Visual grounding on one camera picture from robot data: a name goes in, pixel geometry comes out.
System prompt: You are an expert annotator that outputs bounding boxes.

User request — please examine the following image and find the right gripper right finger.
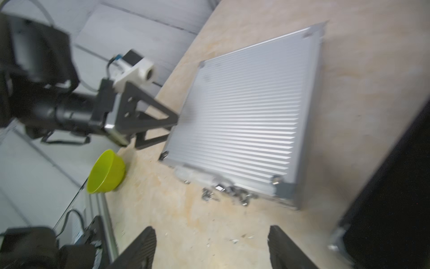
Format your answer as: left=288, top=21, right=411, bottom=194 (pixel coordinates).
left=268, top=225, right=318, bottom=269

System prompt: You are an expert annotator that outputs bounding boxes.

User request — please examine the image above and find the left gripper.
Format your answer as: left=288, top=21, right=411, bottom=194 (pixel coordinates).
left=90, top=49, right=179, bottom=150

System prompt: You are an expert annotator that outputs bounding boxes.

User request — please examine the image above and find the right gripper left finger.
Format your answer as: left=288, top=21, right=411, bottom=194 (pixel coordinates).
left=108, top=226, right=157, bottom=269

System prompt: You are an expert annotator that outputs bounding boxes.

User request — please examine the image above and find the black poker case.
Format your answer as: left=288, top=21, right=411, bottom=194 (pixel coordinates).
left=329, top=105, right=430, bottom=269

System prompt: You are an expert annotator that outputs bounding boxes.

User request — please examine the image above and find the silver aluminium poker case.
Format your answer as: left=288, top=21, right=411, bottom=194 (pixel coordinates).
left=159, top=23, right=325, bottom=209

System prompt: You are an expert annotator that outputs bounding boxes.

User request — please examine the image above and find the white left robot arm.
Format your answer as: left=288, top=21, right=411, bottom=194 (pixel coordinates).
left=1, top=13, right=179, bottom=150

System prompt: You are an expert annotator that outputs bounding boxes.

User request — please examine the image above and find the lime green plate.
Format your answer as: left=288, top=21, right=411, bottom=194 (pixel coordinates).
left=86, top=149, right=126, bottom=194

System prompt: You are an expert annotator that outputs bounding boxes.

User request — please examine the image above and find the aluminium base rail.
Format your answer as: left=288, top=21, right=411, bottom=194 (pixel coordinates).
left=53, top=188, right=119, bottom=269

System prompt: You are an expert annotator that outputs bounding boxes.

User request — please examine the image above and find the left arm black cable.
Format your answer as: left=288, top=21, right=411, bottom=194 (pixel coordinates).
left=55, top=208, right=86, bottom=238

